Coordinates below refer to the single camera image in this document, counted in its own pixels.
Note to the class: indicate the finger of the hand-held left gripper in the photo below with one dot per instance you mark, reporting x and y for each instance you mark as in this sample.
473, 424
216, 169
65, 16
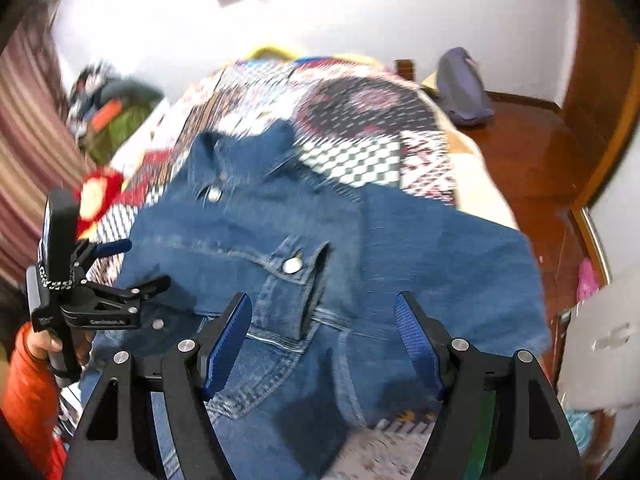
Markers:
135, 291
112, 248

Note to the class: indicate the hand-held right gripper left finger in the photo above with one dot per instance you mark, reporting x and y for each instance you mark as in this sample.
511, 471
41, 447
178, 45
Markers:
229, 347

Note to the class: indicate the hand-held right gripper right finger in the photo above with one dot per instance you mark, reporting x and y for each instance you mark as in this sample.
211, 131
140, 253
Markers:
417, 347

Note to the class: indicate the blue denim jacket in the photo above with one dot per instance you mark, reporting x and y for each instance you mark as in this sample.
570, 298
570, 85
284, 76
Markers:
410, 240

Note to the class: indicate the person's left forearm orange sleeve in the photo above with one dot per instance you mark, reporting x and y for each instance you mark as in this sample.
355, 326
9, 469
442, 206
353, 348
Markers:
25, 400

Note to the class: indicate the person's left hand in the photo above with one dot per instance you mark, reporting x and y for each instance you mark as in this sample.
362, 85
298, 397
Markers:
42, 344

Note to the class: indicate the red plush toy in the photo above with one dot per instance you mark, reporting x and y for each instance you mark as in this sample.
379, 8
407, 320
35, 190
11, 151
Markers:
107, 182

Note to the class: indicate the green box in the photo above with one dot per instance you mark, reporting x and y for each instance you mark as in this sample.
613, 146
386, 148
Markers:
122, 132

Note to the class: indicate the striped curtain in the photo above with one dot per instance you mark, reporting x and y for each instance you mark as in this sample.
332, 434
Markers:
30, 150

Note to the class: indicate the white cloth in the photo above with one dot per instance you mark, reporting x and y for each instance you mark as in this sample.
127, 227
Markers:
162, 127

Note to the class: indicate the orange box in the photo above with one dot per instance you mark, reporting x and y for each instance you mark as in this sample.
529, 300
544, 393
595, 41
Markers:
106, 114

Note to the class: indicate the dark grey cloth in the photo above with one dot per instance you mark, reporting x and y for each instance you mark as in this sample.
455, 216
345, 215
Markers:
132, 91

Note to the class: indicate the pile of assorted clutter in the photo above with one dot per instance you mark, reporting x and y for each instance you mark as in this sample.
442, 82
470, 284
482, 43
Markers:
85, 85

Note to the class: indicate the teal cloth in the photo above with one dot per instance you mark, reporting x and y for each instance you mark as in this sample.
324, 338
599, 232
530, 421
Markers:
580, 430

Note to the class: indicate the pink item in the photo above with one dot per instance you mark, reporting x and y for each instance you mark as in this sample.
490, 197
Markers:
587, 280

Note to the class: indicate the beige bed sheet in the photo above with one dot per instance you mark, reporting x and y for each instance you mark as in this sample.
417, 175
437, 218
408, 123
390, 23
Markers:
480, 170

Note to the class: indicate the patchwork printed blanket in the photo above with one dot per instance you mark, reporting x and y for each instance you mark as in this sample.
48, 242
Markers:
350, 105

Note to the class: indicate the yellow fluffy pillow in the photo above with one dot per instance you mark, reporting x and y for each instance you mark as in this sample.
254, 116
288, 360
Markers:
272, 51

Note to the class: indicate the purple bag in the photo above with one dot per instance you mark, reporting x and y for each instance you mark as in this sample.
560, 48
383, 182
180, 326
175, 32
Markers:
462, 90

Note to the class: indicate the brown wooden door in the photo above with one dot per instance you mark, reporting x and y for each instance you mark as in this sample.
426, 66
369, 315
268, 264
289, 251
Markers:
605, 60

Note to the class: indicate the wooden chair post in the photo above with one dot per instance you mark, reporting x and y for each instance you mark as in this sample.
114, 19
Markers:
405, 69

